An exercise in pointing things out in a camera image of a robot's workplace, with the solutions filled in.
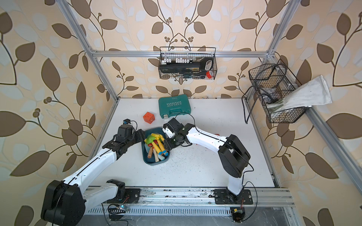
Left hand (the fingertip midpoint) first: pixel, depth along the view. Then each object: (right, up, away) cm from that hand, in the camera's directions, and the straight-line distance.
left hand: (141, 132), depth 86 cm
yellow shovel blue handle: (+11, -5, +4) cm, 13 cm away
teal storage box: (+7, -17, -3) cm, 18 cm away
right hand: (+17, -8, -1) cm, 18 cm away
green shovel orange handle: (+3, -6, +5) cm, 9 cm away
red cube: (0, +8, +16) cm, 18 cm away
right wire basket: (+82, +30, +1) cm, 87 cm away
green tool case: (+15, +17, +24) cm, 33 cm away
